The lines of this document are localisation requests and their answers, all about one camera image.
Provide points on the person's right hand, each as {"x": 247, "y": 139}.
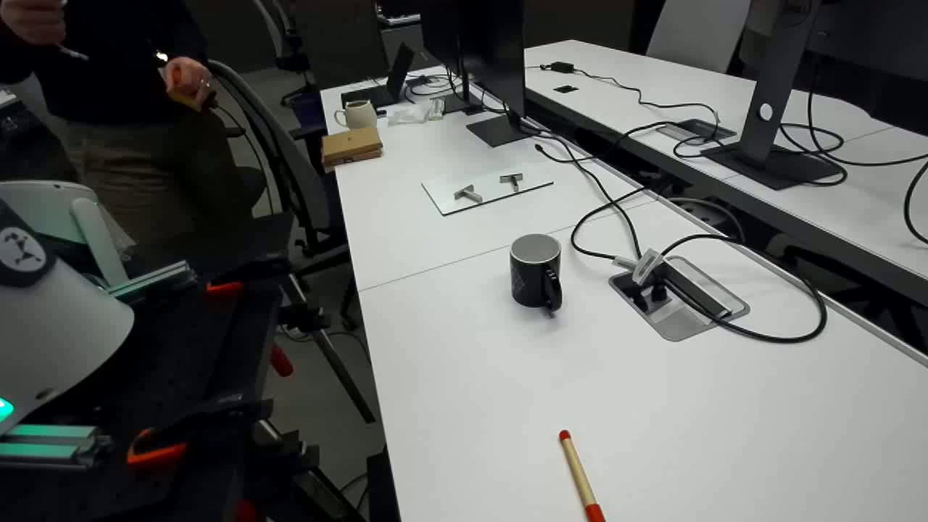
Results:
{"x": 32, "y": 20}

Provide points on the person's left hand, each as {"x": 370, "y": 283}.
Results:
{"x": 190, "y": 83}

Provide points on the tan marker with red caps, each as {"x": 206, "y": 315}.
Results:
{"x": 579, "y": 470}

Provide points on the black mug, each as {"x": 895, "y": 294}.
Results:
{"x": 536, "y": 277}

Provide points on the person in dark sweater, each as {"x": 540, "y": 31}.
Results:
{"x": 118, "y": 58}

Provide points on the black office chair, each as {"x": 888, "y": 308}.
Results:
{"x": 277, "y": 160}

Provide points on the wooden block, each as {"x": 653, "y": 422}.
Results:
{"x": 348, "y": 145}

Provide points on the small white cup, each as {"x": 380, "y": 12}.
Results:
{"x": 362, "y": 113}

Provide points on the dark laptop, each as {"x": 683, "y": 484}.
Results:
{"x": 396, "y": 73}

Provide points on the orange clamp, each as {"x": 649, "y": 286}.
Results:
{"x": 224, "y": 287}
{"x": 156, "y": 450}

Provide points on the small red clamp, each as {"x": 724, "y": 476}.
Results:
{"x": 279, "y": 360}

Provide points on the black monitor with stand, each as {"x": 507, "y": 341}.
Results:
{"x": 482, "y": 48}

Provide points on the metal T-shaped bolt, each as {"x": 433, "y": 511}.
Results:
{"x": 469, "y": 192}
{"x": 511, "y": 181}

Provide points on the black robot mounting cart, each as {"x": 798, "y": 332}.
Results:
{"x": 193, "y": 386}

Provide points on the black tripod leg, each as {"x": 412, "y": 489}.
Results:
{"x": 335, "y": 351}

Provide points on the white rectangular plate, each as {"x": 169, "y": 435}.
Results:
{"x": 504, "y": 199}

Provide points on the small black device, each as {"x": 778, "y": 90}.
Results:
{"x": 559, "y": 67}
{"x": 566, "y": 89}

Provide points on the grey power plug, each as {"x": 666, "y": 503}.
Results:
{"x": 644, "y": 267}

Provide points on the grey chair backrest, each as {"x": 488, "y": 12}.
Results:
{"x": 698, "y": 32}

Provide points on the dark desk outlet box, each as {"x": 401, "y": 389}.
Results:
{"x": 699, "y": 129}

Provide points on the silver desk outlet box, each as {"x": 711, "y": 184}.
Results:
{"x": 691, "y": 321}

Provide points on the monitor with silver stand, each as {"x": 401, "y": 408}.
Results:
{"x": 773, "y": 96}

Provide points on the aluminium extrusion rail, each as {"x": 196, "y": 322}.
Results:
{"x": 47, "y": 441}
{"x": 150, "y": 280}

